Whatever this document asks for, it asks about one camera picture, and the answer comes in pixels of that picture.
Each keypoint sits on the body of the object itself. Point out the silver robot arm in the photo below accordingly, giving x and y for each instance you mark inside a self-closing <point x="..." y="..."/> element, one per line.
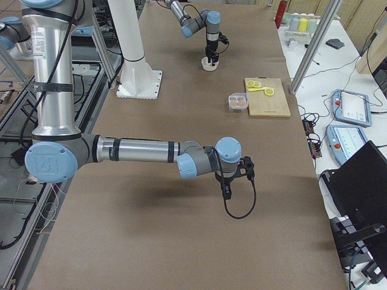
<point x="59" y="147"/>
<point x="208" y="19"/>

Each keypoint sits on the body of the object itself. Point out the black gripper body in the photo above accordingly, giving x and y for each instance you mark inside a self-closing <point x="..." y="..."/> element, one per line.
<point x="225" y="181"/>
<point x="210" y="48"/>

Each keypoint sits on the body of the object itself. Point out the grey cup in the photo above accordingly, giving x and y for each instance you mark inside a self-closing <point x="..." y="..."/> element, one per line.
<point x="294" y="23"/>

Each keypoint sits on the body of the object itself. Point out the white pedestal column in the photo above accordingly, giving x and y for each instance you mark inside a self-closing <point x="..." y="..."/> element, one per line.
<point x="138" y="79"/>

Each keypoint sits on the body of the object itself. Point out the white bowl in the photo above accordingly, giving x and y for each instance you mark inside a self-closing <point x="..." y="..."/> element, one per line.
<point x="208" y="66"/>

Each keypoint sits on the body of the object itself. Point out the clear plastic egg box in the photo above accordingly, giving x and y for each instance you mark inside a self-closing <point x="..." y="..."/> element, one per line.
<point x="238" y="101"/>

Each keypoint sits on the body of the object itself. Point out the yellow plastic knife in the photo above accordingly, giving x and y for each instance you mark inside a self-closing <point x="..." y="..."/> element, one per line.
<point x="255" y="89"/>

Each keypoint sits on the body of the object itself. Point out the blue teach pendant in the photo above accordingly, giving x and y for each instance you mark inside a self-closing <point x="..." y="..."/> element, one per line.
<point x="345" y="141"/>
<point x="351" y="107"/>

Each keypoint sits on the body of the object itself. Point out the red cylinder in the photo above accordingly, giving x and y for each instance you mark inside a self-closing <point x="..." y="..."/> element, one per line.
<point x="280" y="12"/>

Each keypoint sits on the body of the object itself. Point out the bamboo cutting board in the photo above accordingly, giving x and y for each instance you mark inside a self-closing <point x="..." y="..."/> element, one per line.
<point x="261" y="105"/>

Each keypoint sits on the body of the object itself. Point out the aluminium frame post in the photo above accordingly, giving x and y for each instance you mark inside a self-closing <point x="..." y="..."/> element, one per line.
<point x="321" y="30"/>

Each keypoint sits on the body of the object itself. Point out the yellow cup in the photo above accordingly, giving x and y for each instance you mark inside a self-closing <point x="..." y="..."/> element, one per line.
<point x="302" y="27"/>

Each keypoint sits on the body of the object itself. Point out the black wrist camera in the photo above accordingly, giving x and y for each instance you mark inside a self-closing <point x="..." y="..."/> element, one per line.
<point x="246" y="168"/>

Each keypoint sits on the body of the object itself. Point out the black monitor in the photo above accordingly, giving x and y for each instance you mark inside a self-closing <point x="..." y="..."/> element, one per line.
<point x="358" y="189"/>

